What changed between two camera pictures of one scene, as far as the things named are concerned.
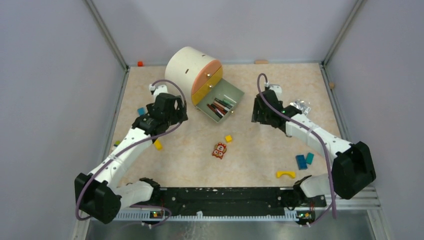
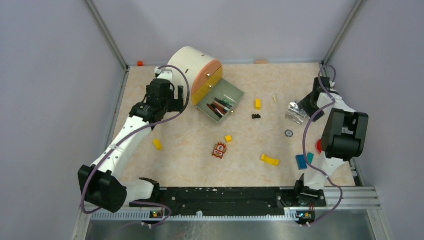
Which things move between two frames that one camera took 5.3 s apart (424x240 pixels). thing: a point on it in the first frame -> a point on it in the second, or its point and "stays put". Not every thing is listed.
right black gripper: [257, 116] -> [304, 104]
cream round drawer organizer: [197, 74] stays put
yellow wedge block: [158, 145] stays put
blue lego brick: [301, 162] stays put
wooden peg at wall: [261, 61] stays put
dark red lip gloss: [224, 111] -> [214, 109]
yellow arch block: [291, 173] -> [269, 160]
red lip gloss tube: [219, 106] stays put
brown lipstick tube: [218, 105] stays put
